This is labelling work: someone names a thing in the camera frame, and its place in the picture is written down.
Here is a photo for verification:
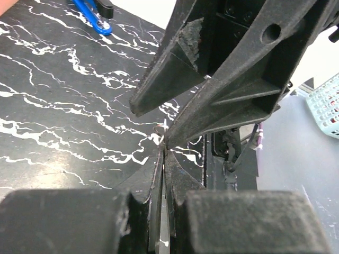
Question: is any small silver key bunch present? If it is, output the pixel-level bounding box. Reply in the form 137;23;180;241
154;117;169;171

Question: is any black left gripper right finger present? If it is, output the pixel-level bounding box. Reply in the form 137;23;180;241
164;151;331;253

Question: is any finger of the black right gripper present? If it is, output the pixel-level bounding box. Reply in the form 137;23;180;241
130;1;212;117
164;1;328;148

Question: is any teal plastic basket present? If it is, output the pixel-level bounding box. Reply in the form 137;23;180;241
306;74;338;139

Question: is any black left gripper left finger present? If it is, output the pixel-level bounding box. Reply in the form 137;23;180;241
1;147;164;253

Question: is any blue stapler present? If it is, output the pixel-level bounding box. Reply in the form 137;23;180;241
72;0;114;36

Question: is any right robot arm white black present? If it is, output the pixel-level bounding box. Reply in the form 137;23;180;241
130;1;338;182

